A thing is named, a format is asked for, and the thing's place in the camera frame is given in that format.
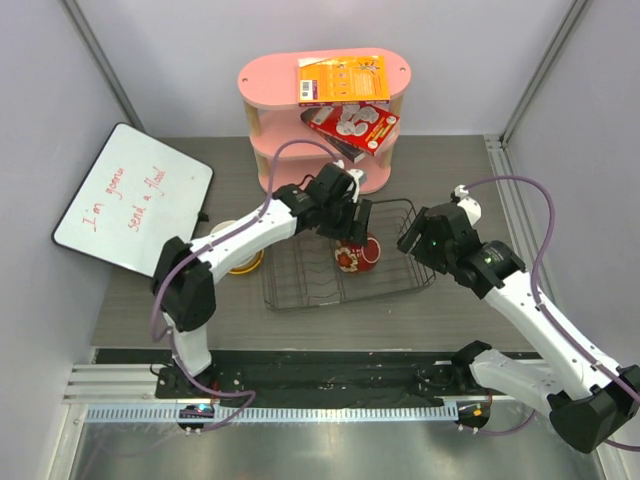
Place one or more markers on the tan bowl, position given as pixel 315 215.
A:
pixel 222 227

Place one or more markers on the red book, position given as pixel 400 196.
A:
pixel 354 130

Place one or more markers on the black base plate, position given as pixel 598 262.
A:
pixel 341 379

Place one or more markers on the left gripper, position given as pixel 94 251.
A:
pixel 354 231

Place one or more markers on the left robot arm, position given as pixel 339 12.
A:
pixel 186 274

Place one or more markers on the black wire dish rack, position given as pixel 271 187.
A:
pixel 301 272

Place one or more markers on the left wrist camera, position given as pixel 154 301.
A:
pixel 359 176

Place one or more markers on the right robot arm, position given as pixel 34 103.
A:
pixel 586 395

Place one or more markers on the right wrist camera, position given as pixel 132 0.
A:
pixel 461 197

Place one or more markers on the yellow bowl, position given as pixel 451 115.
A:
pixel 234 272

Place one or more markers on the red patterned bowl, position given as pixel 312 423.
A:
pixel 351 258

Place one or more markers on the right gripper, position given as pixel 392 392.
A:
pixel 405 243

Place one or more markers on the white dry-erase board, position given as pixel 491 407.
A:
pixel 138 194

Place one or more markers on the white slotted cable duct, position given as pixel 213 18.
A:
pixel 184 413

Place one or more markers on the orange book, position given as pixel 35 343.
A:
pixel 342 80

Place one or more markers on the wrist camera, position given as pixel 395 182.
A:
pixel 461 197
pixel 359 176

